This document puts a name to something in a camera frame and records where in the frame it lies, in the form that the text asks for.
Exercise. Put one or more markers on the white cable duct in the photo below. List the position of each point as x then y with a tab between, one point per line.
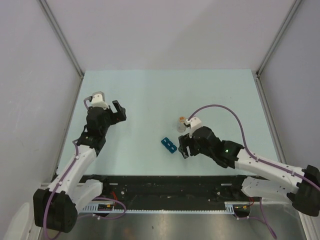
227	209

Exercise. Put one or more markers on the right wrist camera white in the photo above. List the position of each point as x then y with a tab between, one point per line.
194	123

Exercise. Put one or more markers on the left aluminium frame post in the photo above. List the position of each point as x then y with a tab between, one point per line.
49	15

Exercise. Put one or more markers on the clear pill bottle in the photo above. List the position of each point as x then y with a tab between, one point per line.
181	127

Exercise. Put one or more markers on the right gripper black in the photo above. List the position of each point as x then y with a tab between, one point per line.
184	141

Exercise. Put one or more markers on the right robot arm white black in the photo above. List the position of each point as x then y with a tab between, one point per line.
298	186

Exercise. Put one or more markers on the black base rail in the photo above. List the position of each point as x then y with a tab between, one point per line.
173	193

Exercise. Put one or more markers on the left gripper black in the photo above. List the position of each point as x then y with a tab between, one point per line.
116	118

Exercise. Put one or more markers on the aluminium frame post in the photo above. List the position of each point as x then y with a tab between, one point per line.
49	15
279	35

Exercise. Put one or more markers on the teal weekly pill organizer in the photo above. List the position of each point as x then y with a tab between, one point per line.
169	145

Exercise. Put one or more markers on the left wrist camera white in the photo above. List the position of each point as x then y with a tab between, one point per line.
98	98

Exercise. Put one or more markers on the right aluminium frame post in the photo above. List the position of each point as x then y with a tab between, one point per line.
279	35

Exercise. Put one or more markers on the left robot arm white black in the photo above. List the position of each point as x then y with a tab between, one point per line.
57	207

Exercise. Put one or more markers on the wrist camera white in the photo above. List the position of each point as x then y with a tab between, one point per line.
194	123
98	98

